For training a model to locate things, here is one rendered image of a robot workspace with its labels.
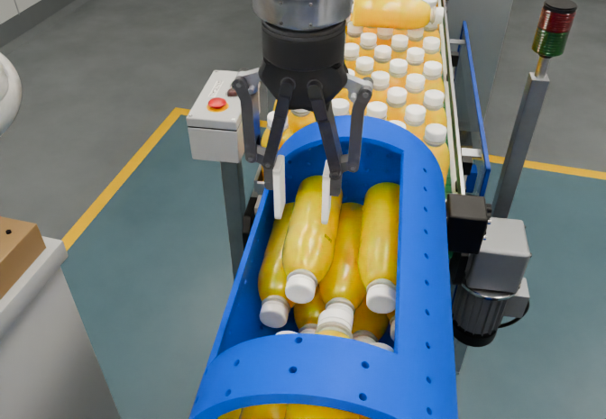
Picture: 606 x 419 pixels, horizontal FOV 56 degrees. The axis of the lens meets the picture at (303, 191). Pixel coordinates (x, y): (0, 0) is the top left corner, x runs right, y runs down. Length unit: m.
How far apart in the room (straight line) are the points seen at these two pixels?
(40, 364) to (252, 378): 0.64
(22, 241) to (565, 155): 2.67
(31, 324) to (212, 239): 1.45
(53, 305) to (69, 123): 2.33
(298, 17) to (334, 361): 0.30
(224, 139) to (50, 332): 0.47
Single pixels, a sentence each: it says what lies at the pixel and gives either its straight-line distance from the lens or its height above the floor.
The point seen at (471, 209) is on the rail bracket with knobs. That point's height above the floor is 1.00.
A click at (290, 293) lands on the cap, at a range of 0.75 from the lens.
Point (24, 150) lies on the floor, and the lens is 3.24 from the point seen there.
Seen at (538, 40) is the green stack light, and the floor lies 1.19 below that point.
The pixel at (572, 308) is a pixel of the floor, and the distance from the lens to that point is 2.38.
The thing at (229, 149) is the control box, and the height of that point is 1.04.
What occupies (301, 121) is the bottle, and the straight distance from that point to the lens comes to 1.13.
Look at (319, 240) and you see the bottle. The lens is 0.77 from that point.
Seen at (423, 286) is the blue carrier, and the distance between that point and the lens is 0.66.
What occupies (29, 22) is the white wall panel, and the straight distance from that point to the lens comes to 4.58.
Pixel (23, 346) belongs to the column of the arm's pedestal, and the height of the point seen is 0.89.
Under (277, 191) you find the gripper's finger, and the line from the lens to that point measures 0.61.
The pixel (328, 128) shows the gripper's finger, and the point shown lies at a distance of 0.56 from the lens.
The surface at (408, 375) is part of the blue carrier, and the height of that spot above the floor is 1.21.
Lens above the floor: 1.68
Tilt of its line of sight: 40 degrees down
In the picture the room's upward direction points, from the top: straight up
